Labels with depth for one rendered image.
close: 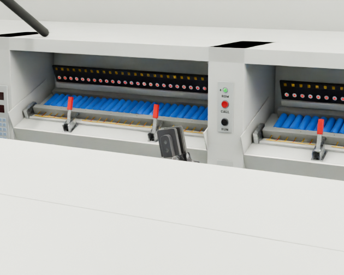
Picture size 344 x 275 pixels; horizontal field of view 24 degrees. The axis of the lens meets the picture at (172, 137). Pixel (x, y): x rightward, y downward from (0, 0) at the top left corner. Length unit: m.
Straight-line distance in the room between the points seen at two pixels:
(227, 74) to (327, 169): 0.32
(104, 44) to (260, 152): 0.49
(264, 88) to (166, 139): 0.87
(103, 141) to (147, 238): 1.67
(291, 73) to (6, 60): 0.78
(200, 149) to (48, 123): 0.49
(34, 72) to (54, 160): 1.71
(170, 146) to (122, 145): 0.93
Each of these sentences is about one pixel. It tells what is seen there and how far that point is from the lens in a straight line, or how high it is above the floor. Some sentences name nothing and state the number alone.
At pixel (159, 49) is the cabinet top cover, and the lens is 1.96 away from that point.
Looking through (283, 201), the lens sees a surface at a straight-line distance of 0.51.
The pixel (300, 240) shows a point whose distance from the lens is 0.44.
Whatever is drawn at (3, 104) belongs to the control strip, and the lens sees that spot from 2.27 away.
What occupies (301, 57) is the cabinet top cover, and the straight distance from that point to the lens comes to 1.81.
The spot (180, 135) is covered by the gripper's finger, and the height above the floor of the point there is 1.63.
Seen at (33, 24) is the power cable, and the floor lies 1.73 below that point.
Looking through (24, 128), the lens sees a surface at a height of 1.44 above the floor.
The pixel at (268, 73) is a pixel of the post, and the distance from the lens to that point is 2.01.
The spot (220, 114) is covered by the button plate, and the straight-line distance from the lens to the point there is 1.91.
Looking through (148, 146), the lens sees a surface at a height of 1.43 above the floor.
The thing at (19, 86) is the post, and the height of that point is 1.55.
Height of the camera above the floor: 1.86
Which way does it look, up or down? 12 degrees down
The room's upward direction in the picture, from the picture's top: straight up
